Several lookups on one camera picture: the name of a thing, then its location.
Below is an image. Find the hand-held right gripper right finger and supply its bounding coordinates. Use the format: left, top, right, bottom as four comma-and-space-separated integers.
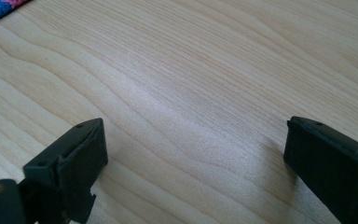
282, 116, 358, 224

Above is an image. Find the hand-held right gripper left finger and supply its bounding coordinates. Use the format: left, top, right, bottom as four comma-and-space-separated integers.
18, 118, 109, 224

